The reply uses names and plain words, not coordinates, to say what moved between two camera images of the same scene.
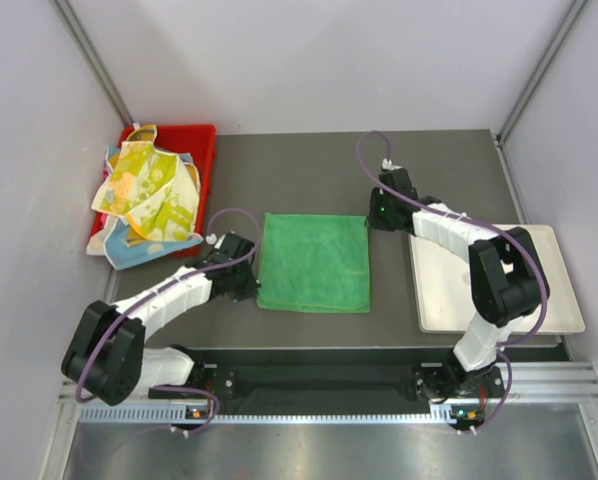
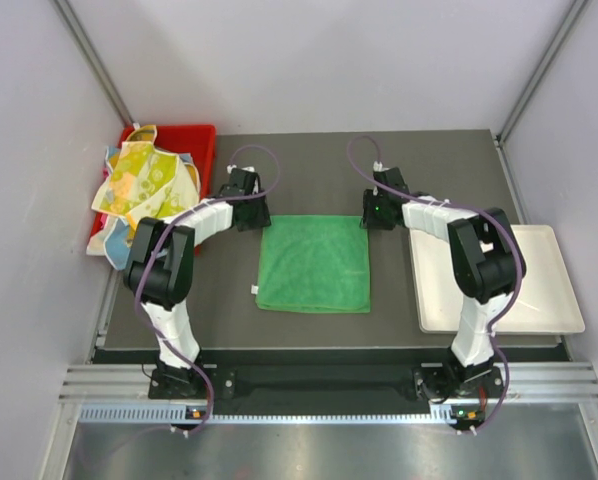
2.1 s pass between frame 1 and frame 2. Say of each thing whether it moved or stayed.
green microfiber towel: stayed
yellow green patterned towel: stayed
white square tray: stayed
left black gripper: moved
